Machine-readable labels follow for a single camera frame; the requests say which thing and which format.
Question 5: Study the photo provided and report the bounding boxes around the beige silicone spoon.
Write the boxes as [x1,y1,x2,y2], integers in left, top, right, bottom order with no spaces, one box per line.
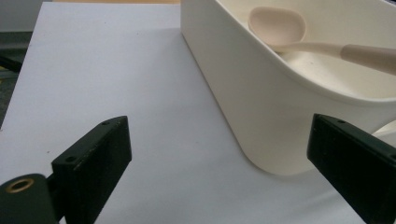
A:
[247,7,396,77]

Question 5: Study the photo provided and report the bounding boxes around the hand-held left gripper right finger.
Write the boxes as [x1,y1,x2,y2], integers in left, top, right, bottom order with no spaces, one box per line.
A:
[306,113,396,224]

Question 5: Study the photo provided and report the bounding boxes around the white plastic bin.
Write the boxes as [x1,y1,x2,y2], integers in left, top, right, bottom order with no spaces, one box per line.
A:
[180,0,396,176]

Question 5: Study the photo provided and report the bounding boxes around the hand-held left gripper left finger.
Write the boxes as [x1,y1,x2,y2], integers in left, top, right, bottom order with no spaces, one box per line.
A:
[50,116,133,224]

